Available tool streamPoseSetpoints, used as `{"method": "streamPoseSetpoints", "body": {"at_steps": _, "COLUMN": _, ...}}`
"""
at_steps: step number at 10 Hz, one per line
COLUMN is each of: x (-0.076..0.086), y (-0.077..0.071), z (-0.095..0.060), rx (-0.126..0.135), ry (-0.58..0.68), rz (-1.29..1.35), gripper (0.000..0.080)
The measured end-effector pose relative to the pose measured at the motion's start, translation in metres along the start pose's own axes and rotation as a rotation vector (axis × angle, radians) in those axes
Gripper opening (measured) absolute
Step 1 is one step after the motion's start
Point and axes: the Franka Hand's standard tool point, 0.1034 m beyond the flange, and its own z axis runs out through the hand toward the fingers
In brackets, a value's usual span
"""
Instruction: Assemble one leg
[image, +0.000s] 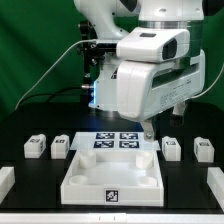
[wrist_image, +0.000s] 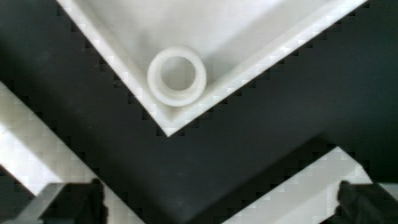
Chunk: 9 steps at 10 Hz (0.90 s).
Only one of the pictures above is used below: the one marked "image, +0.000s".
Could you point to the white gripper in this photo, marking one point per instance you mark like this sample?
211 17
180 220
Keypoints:
146 89

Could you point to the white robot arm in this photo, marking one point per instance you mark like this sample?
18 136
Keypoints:
113 20

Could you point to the white right obstacle bar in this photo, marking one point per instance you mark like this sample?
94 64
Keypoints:
215 180

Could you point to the white obstacle bar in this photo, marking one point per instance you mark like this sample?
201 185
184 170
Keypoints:
215 180
7 180

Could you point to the white marker sheet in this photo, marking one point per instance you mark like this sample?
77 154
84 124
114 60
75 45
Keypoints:
112 140

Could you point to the white left obstacle bar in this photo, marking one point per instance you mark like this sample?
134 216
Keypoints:
7 180

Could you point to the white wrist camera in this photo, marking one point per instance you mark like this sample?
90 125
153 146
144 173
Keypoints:
154 45

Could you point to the white front rail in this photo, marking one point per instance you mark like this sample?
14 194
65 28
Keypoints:
94 218

